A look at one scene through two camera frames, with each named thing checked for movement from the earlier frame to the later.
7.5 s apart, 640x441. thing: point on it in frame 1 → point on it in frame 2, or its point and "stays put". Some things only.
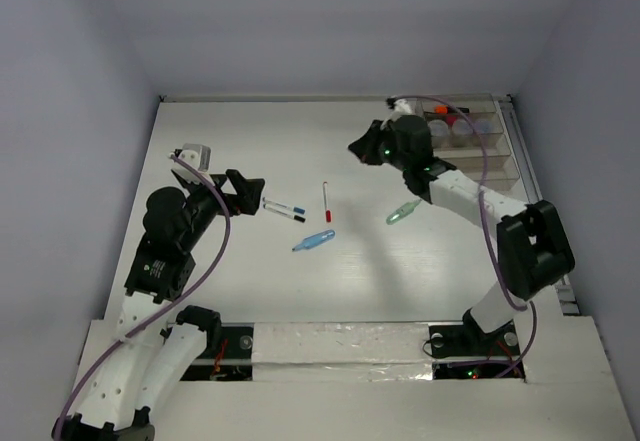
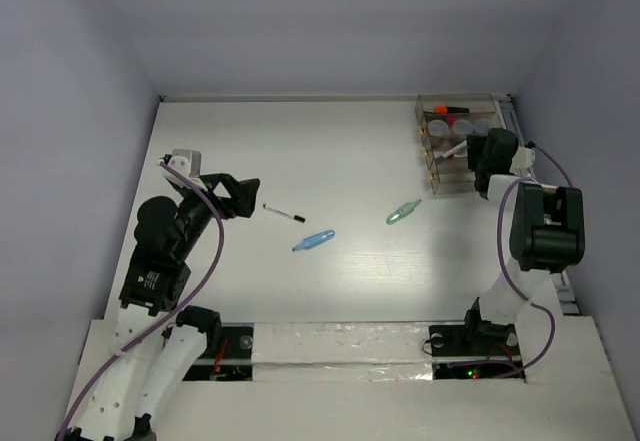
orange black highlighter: [444, 109] stays put
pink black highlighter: [451, 120] stays put
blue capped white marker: [296, 209] → [452, 150]
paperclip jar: [439, 131] stays put
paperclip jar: [483, 126] stays put
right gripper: [367, 146] → [477, 142]
